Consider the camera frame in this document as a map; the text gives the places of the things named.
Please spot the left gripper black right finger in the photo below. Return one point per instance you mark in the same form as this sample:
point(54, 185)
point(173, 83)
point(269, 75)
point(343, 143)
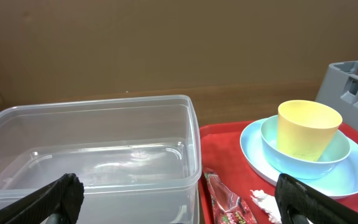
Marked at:
point(299, 203)

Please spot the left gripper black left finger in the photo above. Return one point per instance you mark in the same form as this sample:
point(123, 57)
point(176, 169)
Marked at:
point(58, 202)

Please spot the white tissue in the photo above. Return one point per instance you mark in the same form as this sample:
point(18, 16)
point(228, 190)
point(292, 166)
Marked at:
point(268, 204)

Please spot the red snack wrapper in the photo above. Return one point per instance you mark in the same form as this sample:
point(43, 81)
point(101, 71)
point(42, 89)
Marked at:
point(227, 207)

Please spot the yellow plastic cup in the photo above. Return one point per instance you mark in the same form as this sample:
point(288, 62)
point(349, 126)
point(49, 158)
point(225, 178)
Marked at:
point(305, 128)

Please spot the clear plastic waste bin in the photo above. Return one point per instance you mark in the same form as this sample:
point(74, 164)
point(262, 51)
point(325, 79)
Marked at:
point(139, 159)

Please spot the grey dishwasher rack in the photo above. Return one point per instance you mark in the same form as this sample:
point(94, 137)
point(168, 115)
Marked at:
point(339, 90)

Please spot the light blue bowl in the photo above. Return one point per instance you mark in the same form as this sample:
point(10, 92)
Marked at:
point(337, 151)

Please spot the light blue plate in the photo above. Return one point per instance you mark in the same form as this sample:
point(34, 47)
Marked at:
point(339, 182)

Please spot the red serving tray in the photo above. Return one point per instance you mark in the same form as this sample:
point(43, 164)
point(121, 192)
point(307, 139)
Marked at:
point(221, 152)

